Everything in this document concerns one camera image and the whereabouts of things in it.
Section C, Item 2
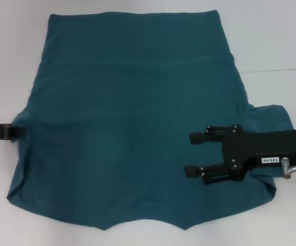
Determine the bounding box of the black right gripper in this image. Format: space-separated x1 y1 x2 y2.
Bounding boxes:
184 124 296 186

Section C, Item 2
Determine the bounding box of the teal blue shirt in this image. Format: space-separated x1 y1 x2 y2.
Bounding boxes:
6 9 292 225

